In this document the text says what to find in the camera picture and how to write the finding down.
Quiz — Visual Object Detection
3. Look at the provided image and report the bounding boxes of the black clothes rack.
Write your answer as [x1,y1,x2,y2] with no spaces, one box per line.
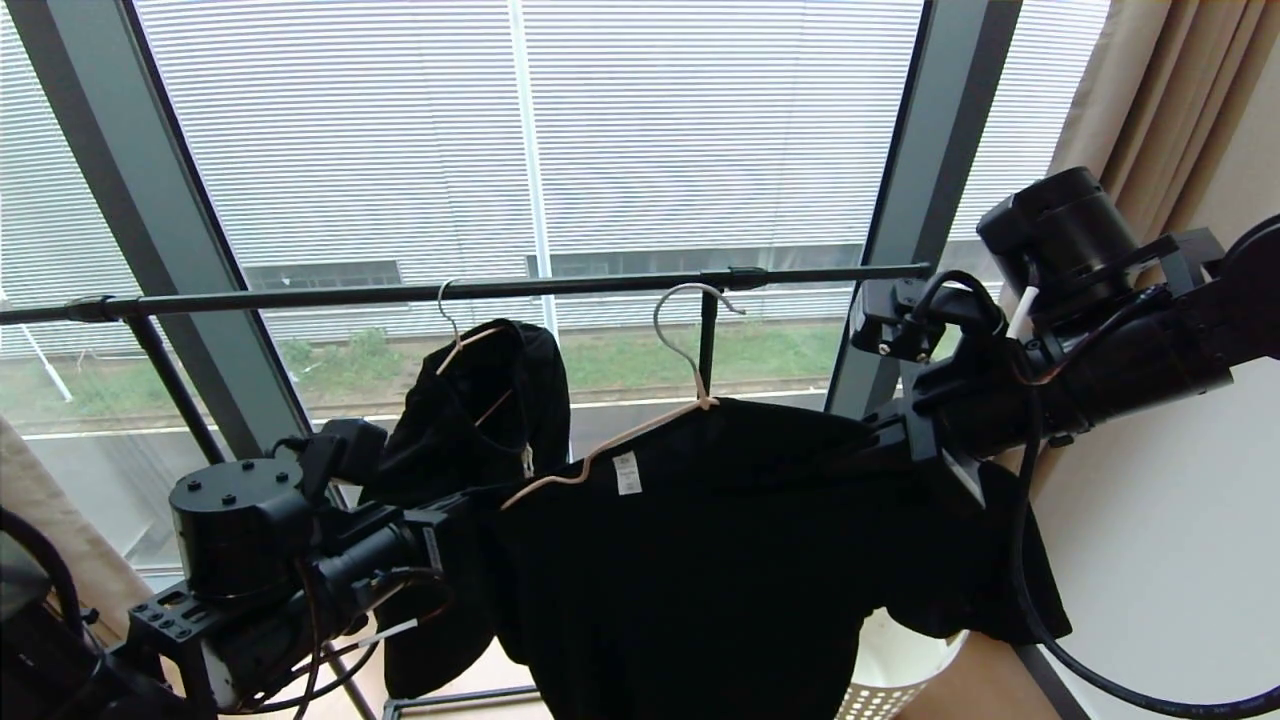
[0,263,933,720]

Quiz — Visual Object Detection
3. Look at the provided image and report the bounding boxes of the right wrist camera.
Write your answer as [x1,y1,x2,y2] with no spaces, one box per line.
[850,272,1008,363]

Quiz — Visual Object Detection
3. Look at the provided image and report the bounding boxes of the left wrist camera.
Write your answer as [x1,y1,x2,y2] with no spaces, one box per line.
[275,418,389,496]

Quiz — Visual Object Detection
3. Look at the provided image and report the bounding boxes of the black garment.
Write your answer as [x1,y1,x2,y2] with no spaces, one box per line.
[470,398,1073,720]

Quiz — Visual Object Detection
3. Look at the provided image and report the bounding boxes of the beige curtain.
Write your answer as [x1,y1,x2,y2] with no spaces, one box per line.
[1040,0,1280,251]
[0,415,156,641]

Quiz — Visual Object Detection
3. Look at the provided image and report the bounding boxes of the white laundry basket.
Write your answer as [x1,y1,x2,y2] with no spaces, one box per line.
[835,610,968,720]

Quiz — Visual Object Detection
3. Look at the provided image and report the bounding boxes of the black shorts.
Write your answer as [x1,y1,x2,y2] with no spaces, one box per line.
[360,320,573,701]

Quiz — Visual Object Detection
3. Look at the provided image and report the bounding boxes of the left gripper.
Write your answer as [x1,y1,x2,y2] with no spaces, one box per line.
[215,505,471,691]

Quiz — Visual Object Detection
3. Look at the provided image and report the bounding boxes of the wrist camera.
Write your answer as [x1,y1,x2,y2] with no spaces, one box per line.
[850,272,1008,363]
[275,418,389,496]

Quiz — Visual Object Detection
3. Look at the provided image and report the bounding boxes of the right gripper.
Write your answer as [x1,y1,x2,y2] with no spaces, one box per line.
[870,300,1236,506]

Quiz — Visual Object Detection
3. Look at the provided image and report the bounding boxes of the pink clothes hanger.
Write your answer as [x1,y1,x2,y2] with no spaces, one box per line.
[435,280,533,479]
[500,283,748,511]

